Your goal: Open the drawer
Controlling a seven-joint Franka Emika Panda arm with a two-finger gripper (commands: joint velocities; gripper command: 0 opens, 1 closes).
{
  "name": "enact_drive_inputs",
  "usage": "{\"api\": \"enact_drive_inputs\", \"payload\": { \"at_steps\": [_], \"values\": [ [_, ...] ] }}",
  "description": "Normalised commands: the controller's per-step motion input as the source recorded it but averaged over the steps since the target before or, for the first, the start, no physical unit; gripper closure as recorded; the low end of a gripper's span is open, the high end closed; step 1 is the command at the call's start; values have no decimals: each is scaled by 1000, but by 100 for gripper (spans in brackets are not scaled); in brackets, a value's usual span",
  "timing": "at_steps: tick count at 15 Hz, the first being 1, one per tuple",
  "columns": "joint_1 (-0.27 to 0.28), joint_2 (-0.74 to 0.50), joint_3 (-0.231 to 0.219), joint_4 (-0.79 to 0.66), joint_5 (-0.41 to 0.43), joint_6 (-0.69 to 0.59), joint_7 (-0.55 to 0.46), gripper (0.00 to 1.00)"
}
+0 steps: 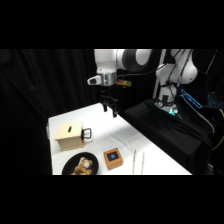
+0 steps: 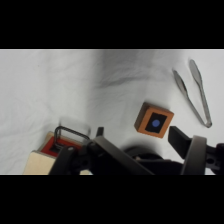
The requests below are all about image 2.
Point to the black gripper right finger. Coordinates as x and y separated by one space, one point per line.
179 141

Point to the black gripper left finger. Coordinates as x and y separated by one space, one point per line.
113 156

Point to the orange block with blue dot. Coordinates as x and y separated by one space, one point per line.
154 120

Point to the light wooden box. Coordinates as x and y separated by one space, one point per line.
36 163

